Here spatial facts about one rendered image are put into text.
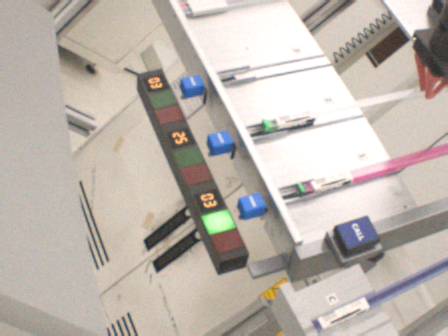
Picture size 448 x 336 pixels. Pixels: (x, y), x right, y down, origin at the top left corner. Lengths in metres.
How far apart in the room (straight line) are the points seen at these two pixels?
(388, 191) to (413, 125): 2.14
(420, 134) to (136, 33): 1.24
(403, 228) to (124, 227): 0.72
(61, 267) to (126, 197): 0.84
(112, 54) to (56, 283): 1.96
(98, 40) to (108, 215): 1.07
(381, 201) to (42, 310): 0.53
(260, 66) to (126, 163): 0.55
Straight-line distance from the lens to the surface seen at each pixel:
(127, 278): 1.59
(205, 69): 1.16
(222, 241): 1.01
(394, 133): 3.25
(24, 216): 0.81
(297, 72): 1.21
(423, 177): 3.13
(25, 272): 0.76
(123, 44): 2.67
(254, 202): 1.02
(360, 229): 0.99
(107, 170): 1.69
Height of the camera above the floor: 1.04
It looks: 19 degrees down
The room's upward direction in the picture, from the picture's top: 51 degrees clockwise
